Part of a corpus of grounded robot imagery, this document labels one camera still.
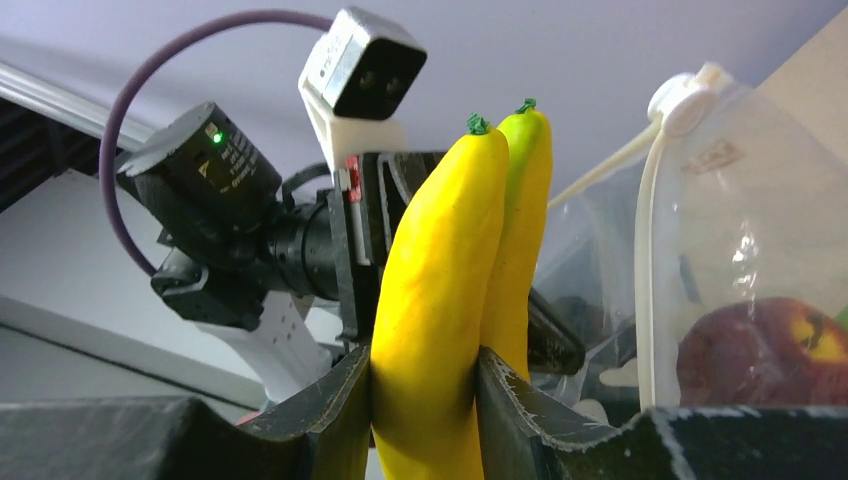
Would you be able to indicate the yellow banana bunch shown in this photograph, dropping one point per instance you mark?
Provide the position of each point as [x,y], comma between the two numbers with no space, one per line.
[458,277]

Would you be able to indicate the clear zip top bag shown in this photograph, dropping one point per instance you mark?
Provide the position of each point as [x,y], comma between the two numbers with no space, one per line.
[724,198]

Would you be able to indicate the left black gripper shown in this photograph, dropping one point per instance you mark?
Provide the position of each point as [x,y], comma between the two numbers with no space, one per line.
[332,233]

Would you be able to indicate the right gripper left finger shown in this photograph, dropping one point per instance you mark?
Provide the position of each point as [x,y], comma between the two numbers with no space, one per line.
[321,432]

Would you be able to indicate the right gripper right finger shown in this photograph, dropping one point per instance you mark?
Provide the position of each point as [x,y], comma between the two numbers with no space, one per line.
[526,434]

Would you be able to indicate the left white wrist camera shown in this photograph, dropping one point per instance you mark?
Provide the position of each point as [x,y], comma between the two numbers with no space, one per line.
[353,82]

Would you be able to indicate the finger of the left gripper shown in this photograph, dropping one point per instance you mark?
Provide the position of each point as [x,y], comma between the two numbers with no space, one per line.
[553,348]

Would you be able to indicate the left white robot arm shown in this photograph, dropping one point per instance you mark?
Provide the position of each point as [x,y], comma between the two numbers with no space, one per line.
[247,261]

